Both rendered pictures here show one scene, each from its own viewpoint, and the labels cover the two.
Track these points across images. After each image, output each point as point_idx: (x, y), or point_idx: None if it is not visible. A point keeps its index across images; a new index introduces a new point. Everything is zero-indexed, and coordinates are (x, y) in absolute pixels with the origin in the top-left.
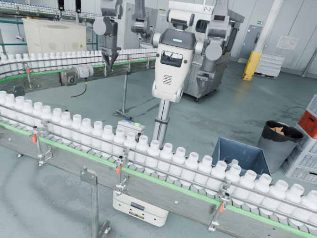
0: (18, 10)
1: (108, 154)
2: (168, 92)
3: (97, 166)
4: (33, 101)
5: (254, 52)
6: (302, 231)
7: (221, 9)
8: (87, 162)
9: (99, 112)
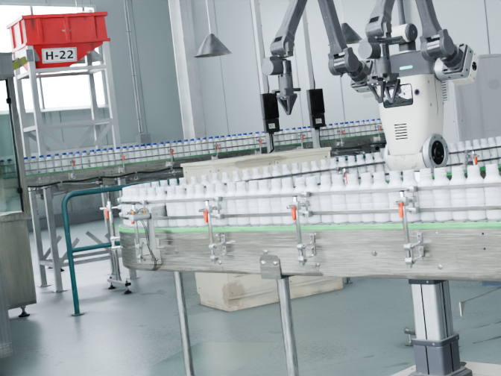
0: (171, 158)
1: (291, 218)
2: (408, 154)
3: (278, 240)
4: (200, 342)
5: None
6: None
7: (377, 11)
8: (267, 239)
9: (362, 345)
